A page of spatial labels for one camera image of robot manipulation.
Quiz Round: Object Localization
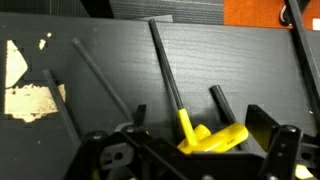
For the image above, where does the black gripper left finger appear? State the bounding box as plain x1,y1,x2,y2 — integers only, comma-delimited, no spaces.
64,104,158,180

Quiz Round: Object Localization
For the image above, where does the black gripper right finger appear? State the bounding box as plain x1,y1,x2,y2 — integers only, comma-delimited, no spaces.
245,104,304,180

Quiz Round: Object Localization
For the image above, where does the yellow block on mat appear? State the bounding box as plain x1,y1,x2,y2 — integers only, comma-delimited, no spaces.
42,69,83,149

